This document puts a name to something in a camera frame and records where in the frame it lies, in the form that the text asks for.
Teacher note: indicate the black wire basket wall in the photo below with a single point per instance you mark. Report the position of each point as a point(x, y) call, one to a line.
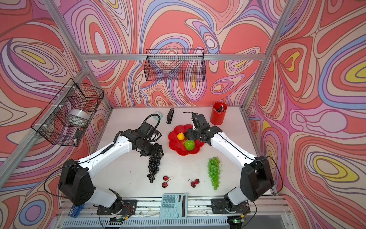
point(59, 127)
point(175, 65)

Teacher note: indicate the red cylindrical pen holder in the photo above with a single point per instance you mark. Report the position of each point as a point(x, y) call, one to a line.
point(218, 113)

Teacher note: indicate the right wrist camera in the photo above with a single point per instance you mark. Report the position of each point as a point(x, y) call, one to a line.
point(199, 121)

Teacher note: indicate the green fake grape bunch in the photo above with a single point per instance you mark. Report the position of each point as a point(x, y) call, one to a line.
point(214, 165)

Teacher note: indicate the left red fake cherries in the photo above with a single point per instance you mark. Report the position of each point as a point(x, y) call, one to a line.
point(166, 179)

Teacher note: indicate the yellow fake lemon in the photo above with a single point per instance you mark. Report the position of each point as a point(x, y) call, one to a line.
point(181, 136)

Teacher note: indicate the right red fake cherries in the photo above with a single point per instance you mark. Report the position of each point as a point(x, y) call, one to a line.
point(194, 183)

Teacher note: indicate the mint green calculator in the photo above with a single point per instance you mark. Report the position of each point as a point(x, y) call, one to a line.
point(174, 206)

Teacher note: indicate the red flower-shaped fruit bowl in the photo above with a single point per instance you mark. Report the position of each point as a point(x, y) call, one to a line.
point(179, 146)

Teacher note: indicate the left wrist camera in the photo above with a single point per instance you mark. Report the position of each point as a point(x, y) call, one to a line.
point(146, 130)

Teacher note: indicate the green fake custard apple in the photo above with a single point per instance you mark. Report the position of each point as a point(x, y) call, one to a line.
point(189, 145)

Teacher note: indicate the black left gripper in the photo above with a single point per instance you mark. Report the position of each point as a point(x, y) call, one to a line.
point(157, 151)

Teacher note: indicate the mint green small clock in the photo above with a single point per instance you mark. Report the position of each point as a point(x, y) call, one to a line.
point(160, 114)

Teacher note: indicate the black stapler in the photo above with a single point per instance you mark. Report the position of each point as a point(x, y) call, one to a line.
point(170, 116)

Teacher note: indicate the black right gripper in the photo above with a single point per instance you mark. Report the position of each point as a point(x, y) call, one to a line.
point(190, 133)

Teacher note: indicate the black wire basket back wall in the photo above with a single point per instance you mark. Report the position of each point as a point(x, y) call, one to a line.
point(175, 65)

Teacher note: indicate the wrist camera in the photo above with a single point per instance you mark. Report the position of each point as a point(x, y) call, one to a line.
point(199, 121)
point(146, 130)

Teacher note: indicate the black fake grape bunch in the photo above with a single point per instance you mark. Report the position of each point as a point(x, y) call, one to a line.
point(153, 166)

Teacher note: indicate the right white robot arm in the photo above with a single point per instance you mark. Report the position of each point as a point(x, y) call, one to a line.
point(256, 176)

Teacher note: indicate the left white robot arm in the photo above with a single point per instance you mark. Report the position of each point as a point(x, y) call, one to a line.
point(76, 176)

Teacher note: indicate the black wire basket left wall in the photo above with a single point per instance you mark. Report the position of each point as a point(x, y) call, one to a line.
point(59, 127)

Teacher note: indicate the white tape roll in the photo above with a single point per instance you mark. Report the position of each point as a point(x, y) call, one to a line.
point(80, 114)

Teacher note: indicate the red fake cherries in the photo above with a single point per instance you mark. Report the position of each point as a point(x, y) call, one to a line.
point(166, 179)
point(194, 183)

